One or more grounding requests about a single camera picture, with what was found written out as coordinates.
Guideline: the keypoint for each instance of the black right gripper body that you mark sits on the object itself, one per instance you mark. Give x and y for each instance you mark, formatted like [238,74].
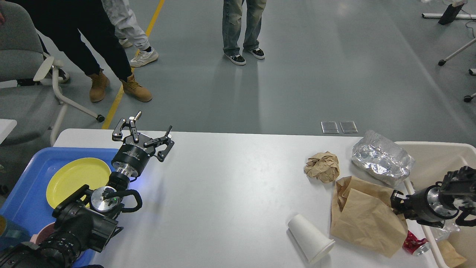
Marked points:
[428,207]

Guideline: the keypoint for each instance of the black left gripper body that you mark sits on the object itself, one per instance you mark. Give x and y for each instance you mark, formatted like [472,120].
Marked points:
[133,156]

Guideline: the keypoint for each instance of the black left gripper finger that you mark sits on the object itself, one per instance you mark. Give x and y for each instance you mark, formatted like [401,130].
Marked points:
[151,145]
[130,124]

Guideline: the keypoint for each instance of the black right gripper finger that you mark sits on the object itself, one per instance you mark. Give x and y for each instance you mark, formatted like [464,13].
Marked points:
[404,213]
[399,200]

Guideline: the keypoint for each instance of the brown paper bag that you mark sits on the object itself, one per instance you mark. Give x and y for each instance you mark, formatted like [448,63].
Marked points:
[361,214]

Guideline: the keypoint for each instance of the foil wrap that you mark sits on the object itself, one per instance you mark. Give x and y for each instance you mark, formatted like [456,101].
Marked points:
[382,158]

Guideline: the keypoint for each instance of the yellow plate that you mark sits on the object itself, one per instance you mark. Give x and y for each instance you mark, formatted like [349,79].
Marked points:
[85,171]

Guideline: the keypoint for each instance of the pink mug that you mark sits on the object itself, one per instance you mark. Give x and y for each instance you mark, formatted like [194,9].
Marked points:
[43,234]

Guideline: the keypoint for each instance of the aluminium foil tray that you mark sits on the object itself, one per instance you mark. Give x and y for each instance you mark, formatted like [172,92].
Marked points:
[441,234]

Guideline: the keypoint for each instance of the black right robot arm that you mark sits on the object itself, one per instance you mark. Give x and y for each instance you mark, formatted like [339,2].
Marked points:
[452,198]

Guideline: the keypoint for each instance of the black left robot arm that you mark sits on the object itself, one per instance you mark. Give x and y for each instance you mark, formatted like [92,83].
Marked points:
[87,219]

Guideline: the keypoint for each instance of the red drink can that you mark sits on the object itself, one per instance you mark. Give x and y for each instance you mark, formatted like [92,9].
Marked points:
[414,246]

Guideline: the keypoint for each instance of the beige plastic bin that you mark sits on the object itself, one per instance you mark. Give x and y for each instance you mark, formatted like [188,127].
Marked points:
[432,162]

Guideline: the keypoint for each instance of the brown paper in bin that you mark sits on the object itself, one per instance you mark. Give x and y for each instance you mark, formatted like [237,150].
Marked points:
[451,257]

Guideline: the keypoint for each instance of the crumpled brown paper ball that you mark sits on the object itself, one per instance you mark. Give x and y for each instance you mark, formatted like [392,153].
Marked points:
[323,166]

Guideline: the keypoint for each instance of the lying white paper cup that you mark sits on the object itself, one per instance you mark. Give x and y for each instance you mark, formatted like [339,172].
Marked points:
[313,243]

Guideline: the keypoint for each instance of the grey office chair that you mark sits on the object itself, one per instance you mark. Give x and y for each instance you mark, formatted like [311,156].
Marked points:
[38,108]

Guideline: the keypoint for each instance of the metal floor socket plate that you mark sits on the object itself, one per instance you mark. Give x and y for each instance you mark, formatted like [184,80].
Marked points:
[329,127]

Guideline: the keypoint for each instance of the person grey sweatpants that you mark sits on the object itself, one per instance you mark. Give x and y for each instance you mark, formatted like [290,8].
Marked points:
[129,32]

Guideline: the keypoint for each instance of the blue plastic tray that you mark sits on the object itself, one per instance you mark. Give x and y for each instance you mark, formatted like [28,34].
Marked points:
[27,205]

